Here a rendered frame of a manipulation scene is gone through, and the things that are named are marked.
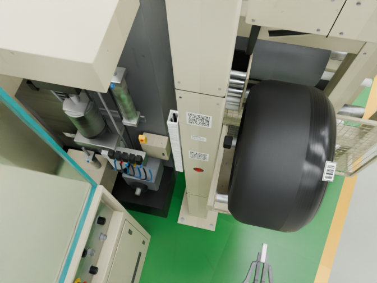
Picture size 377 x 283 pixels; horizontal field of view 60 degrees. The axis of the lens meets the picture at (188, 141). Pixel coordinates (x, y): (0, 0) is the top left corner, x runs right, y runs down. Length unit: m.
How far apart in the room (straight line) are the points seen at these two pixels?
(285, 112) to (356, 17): 0.32
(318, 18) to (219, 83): 0.34
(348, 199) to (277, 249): 0.64
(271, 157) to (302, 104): 0.21
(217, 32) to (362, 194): 2.22
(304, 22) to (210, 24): 0.40
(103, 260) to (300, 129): 0.97
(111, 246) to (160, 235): 0.92
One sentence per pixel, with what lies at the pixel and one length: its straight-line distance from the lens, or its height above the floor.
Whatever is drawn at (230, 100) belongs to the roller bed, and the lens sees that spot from 1.59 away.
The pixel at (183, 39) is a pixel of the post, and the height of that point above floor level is 1.84.
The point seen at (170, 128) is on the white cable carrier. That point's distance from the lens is 1.07.
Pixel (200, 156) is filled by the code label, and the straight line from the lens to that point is 1.22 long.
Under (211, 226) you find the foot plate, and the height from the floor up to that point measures 0.02.
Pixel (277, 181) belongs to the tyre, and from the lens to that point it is 1.04.
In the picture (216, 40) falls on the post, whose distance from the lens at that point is 0.66.
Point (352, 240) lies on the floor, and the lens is 2.60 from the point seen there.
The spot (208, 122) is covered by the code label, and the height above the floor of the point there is 1.51.
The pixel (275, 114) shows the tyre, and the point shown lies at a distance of 1.06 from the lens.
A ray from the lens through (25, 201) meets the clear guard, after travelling 0.82.
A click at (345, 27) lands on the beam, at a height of 1.68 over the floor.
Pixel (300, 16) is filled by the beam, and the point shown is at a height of 1.69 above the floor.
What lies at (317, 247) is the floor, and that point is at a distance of 2.50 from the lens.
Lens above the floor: 2.35
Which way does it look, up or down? 66 degrees down
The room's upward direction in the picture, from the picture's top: 3 degrees counter-clockwise
